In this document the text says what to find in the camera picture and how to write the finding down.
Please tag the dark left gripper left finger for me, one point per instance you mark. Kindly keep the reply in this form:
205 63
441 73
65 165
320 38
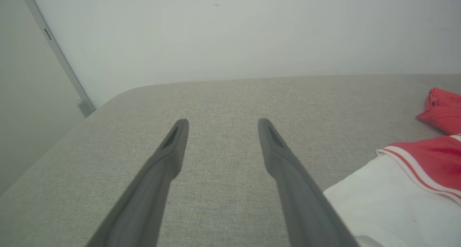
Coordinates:
144 211

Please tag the red and white jersey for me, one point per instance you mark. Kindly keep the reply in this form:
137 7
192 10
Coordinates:
396 203

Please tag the grey metal wall rail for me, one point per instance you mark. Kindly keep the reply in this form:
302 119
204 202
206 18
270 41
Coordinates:
59 58

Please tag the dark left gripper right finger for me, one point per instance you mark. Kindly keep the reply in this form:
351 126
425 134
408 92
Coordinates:
306 218

